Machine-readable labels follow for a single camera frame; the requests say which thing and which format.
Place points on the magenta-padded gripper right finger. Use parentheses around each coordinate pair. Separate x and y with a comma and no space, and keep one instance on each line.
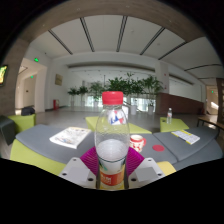
(146,171)

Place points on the clear red-capped water bottle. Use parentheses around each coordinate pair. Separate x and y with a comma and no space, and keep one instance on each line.
(112,153)

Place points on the long lime green table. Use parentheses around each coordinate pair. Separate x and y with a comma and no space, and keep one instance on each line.
(91,122)

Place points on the dark grey chair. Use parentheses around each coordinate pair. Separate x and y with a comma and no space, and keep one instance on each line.
(6,128)

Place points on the square lime green table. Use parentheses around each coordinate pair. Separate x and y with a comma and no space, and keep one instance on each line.
(175,125)

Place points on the framed wall picture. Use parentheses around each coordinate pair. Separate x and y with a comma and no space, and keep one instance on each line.
(59,79)

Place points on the green exit sign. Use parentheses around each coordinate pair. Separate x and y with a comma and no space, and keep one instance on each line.
(36,60)

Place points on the small clear water bottle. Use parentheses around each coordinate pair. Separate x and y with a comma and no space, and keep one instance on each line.
(169,116)

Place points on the flat round red coaster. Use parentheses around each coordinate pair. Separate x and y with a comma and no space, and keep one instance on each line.
(158,148)

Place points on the wall display screen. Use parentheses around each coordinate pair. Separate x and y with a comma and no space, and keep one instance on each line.
(3,75)

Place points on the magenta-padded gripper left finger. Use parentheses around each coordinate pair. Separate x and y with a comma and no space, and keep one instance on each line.
(75,171)

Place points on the wooden bench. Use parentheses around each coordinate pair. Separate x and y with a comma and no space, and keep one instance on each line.
(210,120)

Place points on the group of potted plants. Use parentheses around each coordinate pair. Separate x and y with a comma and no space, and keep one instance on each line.
(116,84)

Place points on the black bag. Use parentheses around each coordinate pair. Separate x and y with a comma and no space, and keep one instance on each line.
(28,111)

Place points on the red fire extinguisher box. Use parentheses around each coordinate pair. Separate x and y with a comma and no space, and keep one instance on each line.
(56,104)

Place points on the white yellow brochure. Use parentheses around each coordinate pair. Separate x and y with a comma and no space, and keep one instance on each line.
(186,136)

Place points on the open white magazine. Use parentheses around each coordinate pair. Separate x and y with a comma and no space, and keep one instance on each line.
(70,137)

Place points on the white red patterned mug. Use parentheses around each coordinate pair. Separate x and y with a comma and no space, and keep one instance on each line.
(136,143)

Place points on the lime green armchair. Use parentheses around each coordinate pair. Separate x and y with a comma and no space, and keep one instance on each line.
(23,122)

